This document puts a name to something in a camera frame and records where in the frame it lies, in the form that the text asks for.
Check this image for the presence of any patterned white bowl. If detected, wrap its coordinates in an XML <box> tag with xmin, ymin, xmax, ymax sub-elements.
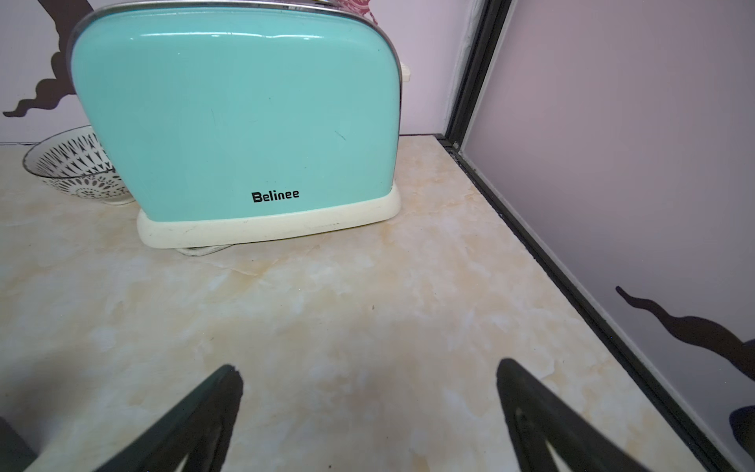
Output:
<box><xmin>23</xmin><ymin>125</ymin><xmax>135</xmax><ymax>206</ymax></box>

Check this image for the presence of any white toaster power cord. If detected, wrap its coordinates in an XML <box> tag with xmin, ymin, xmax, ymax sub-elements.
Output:
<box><xmin>175</xmin><ymin>244</ymin><xmax>231</xmax><ymax>258</ymax></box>

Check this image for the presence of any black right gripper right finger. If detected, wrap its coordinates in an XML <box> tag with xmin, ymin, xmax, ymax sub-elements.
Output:
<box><xmin>497</xmin><ymin>359</ymin><xmax>646</xmax><ymax>471</ymax></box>

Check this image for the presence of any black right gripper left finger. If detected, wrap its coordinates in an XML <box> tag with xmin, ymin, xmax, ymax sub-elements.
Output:
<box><xmin>98</xmin><ymin>365</ymin><xmax>244</xmax><ymax>471</ymax></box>

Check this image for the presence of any black tape dispenser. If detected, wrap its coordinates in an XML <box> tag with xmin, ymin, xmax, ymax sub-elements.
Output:
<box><xmin>0</xmin><ymin>418</ymin><xmax>37</xmax><ymax>472</ymax></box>

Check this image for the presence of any mint green toaster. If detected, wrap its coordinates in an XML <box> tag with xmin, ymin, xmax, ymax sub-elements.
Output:
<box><xmin>67</xmin><ymin>1</ymin><xmax>403</xmax><ymax>251</ymax></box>

